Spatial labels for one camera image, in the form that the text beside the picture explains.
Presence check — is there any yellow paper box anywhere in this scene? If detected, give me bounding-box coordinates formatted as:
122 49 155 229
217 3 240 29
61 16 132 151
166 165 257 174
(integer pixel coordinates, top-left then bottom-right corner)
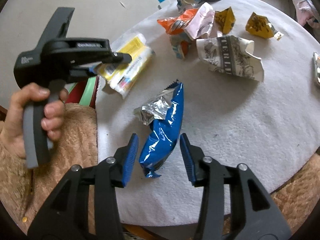
94 31 155 98

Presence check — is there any blue foil snack bag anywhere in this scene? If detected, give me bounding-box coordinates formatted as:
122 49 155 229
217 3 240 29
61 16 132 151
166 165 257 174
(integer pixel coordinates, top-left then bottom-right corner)
133 81 184 178

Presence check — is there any green red trash bin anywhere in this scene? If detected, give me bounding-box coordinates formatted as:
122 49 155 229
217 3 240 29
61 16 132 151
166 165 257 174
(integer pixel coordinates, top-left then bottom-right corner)
66 76 99 109

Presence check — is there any person's left hand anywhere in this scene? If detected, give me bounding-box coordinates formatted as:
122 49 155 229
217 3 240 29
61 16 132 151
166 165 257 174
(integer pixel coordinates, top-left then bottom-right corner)
1 83 68 159

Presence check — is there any beige fleece trouser leg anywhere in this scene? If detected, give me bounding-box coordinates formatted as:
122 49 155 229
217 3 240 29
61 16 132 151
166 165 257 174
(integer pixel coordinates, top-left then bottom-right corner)
21 103 98 233

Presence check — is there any beige fleece sleeve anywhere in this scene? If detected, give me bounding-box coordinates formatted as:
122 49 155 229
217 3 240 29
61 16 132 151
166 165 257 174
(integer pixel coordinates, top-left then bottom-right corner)
1 121 31 209

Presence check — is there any white table cloth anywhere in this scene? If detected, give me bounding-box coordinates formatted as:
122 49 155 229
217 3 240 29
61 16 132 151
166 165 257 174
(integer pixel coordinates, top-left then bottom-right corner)
94 0 320 227

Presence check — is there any orange snack wrapper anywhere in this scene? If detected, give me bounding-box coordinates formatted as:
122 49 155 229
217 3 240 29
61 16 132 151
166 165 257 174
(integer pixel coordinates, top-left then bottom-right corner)
157 9 198 35

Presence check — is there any brown patterned paper bag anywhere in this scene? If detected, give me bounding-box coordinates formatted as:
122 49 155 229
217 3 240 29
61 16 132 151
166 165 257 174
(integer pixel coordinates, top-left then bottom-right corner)
196 35 264 82

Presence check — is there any light blue crumpled wrapper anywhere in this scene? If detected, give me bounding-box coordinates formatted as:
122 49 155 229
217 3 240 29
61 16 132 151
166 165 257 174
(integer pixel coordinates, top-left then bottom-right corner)
177 0 202 15

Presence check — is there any pale pink paper wrapper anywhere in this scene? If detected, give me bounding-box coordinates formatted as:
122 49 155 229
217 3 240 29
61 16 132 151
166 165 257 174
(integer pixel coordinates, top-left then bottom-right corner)
184 2 215 40

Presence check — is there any smartphone with lit screen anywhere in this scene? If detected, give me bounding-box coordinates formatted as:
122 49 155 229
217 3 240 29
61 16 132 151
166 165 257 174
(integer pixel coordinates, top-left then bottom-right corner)
313 51 320 88

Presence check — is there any yellow wrapper near centre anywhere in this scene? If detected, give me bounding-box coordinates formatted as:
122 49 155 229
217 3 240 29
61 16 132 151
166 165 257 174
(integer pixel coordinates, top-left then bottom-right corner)
214 7 235 34

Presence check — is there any yellow small snack packet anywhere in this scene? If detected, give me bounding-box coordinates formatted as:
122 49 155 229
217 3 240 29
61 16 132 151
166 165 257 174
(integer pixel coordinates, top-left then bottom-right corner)
245 12 284 41

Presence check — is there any bed with plaid sheet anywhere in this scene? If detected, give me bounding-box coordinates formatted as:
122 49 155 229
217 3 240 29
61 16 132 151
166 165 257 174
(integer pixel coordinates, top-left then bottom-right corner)
292 0 319 29

